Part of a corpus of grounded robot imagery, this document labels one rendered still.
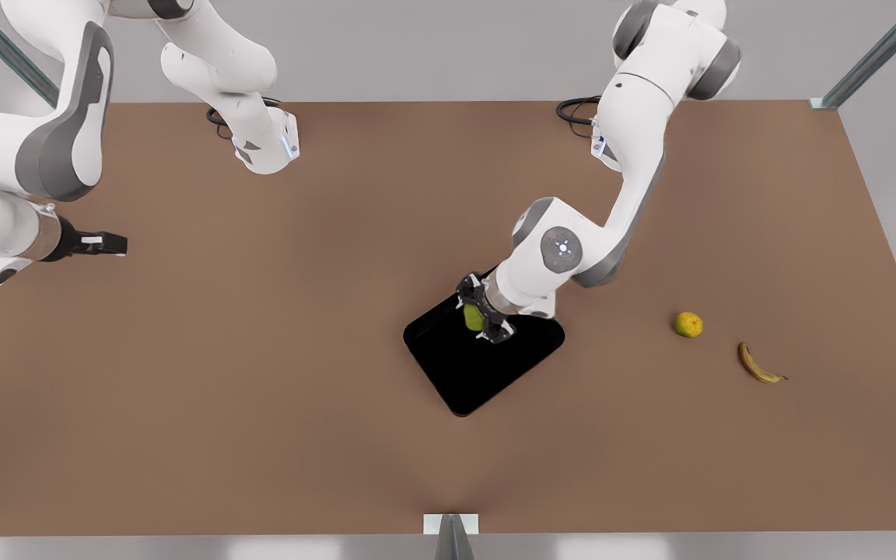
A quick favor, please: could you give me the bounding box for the black storage box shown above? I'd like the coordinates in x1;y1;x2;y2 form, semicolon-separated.
403;268;566;418

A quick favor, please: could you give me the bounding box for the yellow banana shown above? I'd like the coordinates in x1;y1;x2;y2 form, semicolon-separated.
737;341;789;385

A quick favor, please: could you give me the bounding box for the black cable loop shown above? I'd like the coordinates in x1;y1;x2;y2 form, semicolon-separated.
556;95;603;139
206;96;283;142

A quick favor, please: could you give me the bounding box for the silver frame post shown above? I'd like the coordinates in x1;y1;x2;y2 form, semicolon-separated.
808;0;896;110
0;0;61;108
423;513;480;560

